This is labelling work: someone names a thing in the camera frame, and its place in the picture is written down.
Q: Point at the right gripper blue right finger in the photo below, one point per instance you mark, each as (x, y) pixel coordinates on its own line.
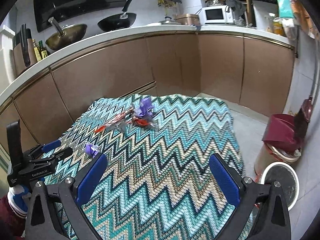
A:
(228, 179)

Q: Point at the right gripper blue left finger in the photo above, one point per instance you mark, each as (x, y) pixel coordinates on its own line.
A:
(87, 179)

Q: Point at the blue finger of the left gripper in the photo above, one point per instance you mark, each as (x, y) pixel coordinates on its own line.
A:
(51, 146)

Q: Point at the small purple wrapper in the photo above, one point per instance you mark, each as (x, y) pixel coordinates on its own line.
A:
(91, 150)

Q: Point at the large purple wrapper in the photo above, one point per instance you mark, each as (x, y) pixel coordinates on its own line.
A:
(144, 110)

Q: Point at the beige trash bucket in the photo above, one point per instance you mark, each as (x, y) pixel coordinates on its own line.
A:
(269, 154)

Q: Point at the white round trash bin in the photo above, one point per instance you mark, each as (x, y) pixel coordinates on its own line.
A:
(286, 176)

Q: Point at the brown kitchen cabinets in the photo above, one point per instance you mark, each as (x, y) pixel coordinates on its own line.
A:
(242, 69)

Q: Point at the left blue white gloved hand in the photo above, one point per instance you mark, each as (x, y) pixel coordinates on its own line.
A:
(16, 200)

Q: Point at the long red clear wrapper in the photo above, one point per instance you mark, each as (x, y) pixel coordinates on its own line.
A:
(118, 122)

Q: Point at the zigzag teal table cloth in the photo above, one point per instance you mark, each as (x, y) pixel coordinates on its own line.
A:
(157, 184)

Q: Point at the maroon dustpan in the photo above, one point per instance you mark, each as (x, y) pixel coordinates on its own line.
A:
(280, 133)

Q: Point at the clear red crumpled wrapper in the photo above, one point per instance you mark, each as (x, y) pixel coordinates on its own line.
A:
(144, 123)

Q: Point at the oil bottle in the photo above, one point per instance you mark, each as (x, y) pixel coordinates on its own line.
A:
(40, 50)

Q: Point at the knife block with knives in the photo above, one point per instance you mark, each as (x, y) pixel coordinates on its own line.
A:
(23, 50)

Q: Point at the black bristle broom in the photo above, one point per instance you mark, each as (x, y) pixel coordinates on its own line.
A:
(302, 119)

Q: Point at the steel wok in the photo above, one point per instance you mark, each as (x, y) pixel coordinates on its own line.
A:
(66, 35)

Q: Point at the black frying pan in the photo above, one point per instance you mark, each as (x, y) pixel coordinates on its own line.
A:
(118, 21)

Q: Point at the copper pot with lid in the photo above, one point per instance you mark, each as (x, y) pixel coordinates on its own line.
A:
(188, 19)

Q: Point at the white microwave oven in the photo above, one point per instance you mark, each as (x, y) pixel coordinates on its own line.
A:
(219, 14)

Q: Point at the hanging teal bag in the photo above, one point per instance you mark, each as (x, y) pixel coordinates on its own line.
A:
(285, 10)

